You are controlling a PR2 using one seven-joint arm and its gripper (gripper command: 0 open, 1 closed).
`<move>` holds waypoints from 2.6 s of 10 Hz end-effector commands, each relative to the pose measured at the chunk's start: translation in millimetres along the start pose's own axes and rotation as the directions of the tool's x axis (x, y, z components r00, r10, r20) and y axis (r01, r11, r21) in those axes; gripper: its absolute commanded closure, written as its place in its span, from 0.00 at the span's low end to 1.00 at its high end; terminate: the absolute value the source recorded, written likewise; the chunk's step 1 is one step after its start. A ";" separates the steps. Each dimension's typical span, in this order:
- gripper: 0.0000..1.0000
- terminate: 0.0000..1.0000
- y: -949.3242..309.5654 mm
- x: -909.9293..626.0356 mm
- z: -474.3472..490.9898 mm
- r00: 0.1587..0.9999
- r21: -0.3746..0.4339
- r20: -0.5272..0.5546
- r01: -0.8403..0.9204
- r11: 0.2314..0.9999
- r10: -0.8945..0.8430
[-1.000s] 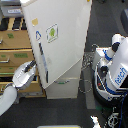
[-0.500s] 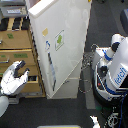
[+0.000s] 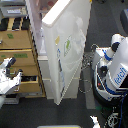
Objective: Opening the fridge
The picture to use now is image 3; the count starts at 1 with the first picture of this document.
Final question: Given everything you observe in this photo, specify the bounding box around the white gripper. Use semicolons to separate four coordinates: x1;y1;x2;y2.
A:
0;57;23;95

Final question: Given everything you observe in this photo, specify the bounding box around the white fridge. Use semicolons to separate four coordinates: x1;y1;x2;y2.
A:
25;0;92;105

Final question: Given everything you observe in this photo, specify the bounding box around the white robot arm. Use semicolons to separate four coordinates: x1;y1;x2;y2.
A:
0;57;22;108

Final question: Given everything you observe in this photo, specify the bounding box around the android sticker on fridge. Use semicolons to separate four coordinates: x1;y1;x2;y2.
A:
64;36;72;57

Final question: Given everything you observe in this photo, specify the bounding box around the wooden drawer cabinet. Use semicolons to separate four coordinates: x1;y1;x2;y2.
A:
0;17;45;98

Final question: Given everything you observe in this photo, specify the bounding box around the grey box on cabinet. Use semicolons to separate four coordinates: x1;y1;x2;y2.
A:
0;6;27;17

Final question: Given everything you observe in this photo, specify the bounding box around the white and blue robot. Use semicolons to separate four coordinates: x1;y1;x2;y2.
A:
92;34;128;106

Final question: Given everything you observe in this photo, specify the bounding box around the coiled cable on floor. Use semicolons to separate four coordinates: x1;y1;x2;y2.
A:
78;43;100;94

